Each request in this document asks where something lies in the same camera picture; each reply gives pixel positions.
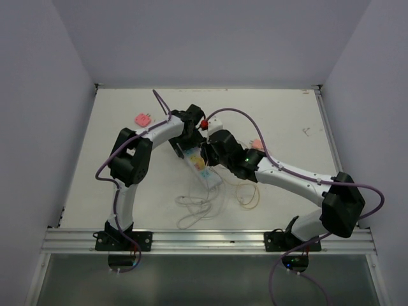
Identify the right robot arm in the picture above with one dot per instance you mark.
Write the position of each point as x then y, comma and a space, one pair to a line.
338, 200

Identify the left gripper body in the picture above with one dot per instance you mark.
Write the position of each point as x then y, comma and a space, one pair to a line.
186, 141

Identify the pink cube plug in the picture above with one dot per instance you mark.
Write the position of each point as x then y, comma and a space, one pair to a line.
256, 144

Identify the white power strip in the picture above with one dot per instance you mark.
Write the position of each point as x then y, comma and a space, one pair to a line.
194, 160

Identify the pink plug adapter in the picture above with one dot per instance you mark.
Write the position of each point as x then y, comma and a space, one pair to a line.
143, 120

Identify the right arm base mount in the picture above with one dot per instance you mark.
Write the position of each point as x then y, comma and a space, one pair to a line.
280, 241

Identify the yellow cube plug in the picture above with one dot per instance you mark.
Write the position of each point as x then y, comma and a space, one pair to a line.
200, 165

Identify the aluminium front rail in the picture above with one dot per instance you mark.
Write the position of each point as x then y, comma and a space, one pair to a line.
83, 241

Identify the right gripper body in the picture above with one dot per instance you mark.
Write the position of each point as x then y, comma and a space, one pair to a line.
211, 157

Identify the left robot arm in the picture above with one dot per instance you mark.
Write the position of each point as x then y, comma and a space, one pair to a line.
129, 160

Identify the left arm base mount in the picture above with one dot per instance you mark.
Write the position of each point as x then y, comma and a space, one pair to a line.
117, 242

